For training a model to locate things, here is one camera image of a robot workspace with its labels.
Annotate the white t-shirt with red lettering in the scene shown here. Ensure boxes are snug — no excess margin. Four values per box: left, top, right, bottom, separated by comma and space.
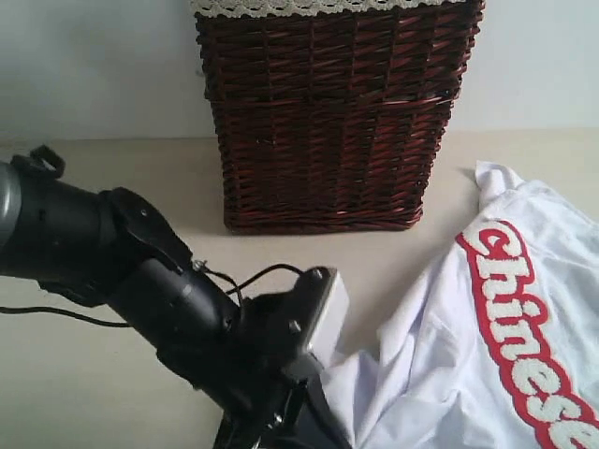
323, 162, 598, 448

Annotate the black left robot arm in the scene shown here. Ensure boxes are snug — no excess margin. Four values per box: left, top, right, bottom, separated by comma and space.
1, 146, 348, 448

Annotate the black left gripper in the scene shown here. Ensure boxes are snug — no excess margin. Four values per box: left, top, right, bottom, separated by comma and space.
116, 259, 351, 449

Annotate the dark brown wicker basket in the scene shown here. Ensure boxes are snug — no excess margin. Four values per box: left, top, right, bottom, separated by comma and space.
193, 1, 485, 235

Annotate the black left camera cable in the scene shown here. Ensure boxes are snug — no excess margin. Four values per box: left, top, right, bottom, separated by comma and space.
0, 264, 305, 327

